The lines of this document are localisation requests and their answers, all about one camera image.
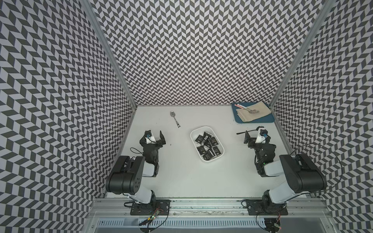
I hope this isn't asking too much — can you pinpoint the silver spoon patterned handle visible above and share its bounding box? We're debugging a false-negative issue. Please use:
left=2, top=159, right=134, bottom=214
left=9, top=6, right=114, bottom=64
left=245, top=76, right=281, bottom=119
left=170, top=111, right=181, bottom=128

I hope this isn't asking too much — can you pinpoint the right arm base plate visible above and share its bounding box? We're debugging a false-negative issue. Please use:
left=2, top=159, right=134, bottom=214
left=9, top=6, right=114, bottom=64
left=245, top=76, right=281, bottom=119
left=245, top=200, right=288, bottom=216

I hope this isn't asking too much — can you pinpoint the teal tray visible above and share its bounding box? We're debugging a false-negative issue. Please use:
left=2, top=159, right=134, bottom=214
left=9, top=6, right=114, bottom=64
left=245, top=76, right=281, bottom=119
left=231, top=102, right=275, bottom=124

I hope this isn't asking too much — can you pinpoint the black spoon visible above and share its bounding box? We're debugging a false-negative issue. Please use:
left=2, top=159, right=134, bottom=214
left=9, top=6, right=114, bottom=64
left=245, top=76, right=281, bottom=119
left=236, top=126, right=264, bottom=135

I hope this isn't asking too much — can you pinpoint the black pocket tissue pack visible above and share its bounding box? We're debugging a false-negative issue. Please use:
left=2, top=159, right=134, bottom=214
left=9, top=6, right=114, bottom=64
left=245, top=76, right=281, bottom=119
left=203, top=150, right=215, bottom=161
left=196, top=146, right=206, bottom=155
left=195, top=135, right=204, bottom=145
left=204, top=140, right=211, bottom=148
left=208, top=137, right=219, bottom=147
left=203, top=131, right=213, bottom=140
left=212, top=146, right=221, bottom=156

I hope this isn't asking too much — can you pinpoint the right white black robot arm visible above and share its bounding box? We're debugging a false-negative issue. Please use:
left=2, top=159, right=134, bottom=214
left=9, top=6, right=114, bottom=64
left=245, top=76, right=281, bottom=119
left=244, top=126, right=327, bottom=207

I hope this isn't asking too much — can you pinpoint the beige folded cloth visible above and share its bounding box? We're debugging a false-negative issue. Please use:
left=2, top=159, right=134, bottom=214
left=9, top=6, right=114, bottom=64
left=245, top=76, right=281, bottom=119
left=236, top=102, right=271, bottom=122

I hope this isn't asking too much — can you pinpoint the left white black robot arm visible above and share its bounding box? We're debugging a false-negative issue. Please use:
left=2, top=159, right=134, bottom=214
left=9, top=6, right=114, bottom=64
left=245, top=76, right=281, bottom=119
left=105, top=130, right=166, bottom=205

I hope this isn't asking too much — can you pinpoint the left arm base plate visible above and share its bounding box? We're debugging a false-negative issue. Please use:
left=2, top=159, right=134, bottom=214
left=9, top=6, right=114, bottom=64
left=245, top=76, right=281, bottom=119
left=130, top=200, right=171, bottom=216

